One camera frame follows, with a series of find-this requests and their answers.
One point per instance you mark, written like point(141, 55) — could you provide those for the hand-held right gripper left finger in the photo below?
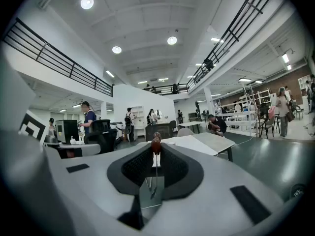
point(93, 178)

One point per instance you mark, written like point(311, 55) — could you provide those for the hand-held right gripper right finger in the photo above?
point(211, 195)

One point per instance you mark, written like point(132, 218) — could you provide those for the black mesh office chair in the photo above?
point(102, 134)

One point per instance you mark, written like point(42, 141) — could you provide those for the grey stone-look table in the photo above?
point(216, 141)

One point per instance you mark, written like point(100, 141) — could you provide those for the black computer case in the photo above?
point(66, 130)

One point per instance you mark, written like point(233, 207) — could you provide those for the beige shell chair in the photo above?
point(185, 132)

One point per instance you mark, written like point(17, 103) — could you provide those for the white long table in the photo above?
point(192, 124)

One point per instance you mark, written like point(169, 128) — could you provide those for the white cubby shelf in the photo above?
point(139, 117)

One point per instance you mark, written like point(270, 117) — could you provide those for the white metal shelving rack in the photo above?
point(236, 109)

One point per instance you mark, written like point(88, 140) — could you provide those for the metal ladder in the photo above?
point(251, 104)

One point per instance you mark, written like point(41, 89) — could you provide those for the pink bag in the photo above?
point(271, 112)

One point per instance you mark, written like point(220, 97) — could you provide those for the short black balcony railing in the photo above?
point(167, 88)

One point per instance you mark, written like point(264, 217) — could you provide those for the long black balcony railing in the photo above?
point(61, 63)

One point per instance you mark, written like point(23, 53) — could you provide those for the round ceiling light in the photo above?
point(87, 2)
point(172, 40)
point(116, 49)

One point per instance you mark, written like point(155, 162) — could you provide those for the black mezzanine railing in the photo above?
point(229, 33)

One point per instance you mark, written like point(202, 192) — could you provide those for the round wall mirror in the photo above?
point(159, 114)

